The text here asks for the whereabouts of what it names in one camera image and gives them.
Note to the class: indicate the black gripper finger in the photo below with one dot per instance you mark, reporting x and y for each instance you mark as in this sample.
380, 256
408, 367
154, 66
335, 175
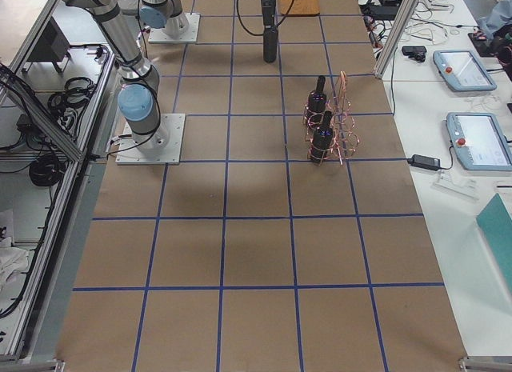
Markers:
268, 13

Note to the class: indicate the black box on rack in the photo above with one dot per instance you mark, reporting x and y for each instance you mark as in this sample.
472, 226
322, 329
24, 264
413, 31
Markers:
51, 47

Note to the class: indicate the copper wire bottle basket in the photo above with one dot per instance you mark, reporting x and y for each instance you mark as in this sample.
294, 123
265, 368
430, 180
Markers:
345, 140

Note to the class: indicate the teal folder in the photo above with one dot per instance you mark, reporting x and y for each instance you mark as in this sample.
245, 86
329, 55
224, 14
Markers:
495, 222

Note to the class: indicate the black handheld device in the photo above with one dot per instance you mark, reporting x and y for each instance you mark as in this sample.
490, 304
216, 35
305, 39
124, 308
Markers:
416, 53

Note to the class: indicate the clear acrylic stand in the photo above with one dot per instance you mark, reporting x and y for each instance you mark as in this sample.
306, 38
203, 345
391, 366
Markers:
466, 188

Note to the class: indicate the dark wine bottle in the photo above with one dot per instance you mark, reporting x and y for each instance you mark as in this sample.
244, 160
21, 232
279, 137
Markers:
322, 138
316, 103

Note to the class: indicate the dark wine bottle carried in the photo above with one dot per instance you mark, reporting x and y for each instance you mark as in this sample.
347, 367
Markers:
270, 44

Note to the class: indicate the dark wine bottle near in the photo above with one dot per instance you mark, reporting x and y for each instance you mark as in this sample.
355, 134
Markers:
322, 138

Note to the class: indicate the teach pendant near post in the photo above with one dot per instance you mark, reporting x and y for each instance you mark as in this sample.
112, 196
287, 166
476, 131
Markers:
478, 141

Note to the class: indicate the aluminium frame post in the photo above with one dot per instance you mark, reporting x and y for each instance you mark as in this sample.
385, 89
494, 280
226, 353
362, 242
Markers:
404, 14

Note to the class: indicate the wooden serving tray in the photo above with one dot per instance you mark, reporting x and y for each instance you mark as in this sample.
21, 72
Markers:
299, 7

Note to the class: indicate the white crumpled cloth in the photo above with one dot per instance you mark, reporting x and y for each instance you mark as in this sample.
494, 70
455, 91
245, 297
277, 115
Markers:
15, 260

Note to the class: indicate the black power adapter brick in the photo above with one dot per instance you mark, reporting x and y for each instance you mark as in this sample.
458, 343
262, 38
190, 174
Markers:
424, 162

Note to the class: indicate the dark wine bottle far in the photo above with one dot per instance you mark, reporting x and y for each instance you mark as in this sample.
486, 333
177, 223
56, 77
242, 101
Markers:
316, 103

